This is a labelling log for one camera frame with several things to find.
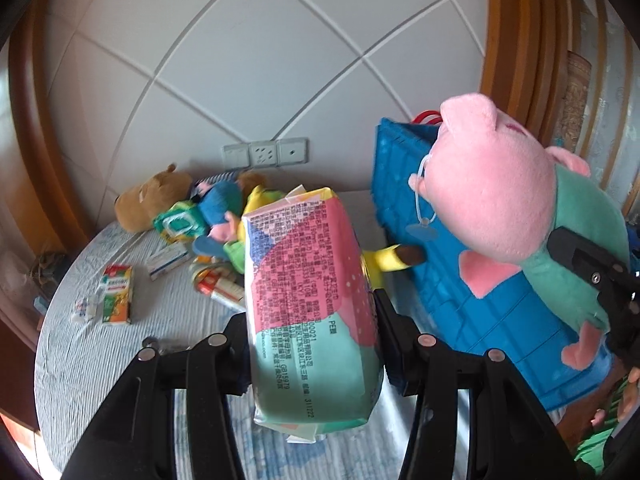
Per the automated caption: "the metal nail clipper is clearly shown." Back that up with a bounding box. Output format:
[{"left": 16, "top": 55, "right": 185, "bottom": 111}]
[{"left": 142, "top": 337, "right": 160, "bottom": 351}]

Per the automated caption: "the pink pig plush green shirt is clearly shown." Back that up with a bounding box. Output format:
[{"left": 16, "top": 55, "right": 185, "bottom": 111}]
[{"left": 408, "top": 93, "right": 630, "bottom": 370}]

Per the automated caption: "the red white medicine box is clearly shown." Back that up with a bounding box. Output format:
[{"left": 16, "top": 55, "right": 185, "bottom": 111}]
[{"left": 193, "top": 269, "right": 246, "bottom": 312}]

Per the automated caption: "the pink teal tissue pack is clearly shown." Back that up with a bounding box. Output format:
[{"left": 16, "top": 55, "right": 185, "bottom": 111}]
[{"left": 243, "top": 188, "right": 383, "bottom": 442}]

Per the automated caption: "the yellow Pikachu plush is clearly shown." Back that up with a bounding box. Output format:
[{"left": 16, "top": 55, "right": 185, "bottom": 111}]
[{"left": 243, "top": 185, "right": 425, "bottom": 289}]

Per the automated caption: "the person's right hand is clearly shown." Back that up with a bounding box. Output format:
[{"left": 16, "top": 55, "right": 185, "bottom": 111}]
[{"left": 617, "top": 367, "right": 640, "bottom": 422}]

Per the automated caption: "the blue plastic storage crate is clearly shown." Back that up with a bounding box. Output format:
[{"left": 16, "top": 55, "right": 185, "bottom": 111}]
[{"left": 371, "top": 118, "right": 612, "bottom": 411}]

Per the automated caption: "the small white sachet pack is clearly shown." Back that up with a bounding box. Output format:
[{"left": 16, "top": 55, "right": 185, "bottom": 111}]
[{"left": 70, "top": 295, "right": 98, "bottom": 323}]

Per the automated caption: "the light blue tablecloth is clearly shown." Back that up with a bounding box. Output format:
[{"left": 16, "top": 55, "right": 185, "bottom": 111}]
[{"left": 34, "top": 223, "right": 416, "bottom": 479}]

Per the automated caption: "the green orange medicine box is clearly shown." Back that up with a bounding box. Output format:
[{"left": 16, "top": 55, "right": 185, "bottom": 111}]
[{"left": 99, "top": 264, "right": 134, "bottom": 324}]

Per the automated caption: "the white blue medicine box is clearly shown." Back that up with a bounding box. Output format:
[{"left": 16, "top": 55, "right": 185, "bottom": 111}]
[{"left": 145, "top": 243, "right": 191, "bottom": 281}]

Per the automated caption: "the black gift box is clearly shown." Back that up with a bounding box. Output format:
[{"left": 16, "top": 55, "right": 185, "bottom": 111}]
[{"left": 29, "top": 252, "right": 67, "bottom": 286}]

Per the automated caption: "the green frog plush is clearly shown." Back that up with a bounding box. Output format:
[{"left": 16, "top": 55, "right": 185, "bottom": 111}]
[{"left": 224, "top": 185, "right": 284, "bottom": 274}]

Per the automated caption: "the green wet wipes pack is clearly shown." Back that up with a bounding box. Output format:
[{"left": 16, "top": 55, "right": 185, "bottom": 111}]
[{"left": 152, "top": 200, "right": 209, "bottom": 244}]

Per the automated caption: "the brown capybara plush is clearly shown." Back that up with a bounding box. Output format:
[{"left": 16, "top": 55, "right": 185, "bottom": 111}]
[{"left": 114, "top": 164, "right": 193, "bottom": 233}]

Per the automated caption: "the red handbag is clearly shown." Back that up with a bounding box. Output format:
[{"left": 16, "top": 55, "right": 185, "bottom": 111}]
[{"left": 411, "top": 110, "right": 442, "bottom": 126}]

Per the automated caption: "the blue pink pig plush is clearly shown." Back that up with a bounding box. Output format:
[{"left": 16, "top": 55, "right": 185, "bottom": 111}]
[{"left": 194, "top": 180, "right": 243, "bottom": 244}]

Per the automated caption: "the white wall socket panel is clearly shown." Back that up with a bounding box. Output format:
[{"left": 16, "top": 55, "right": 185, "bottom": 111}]
[{"left": 221, "top": 138, "right": 309, "bottom": 169}]

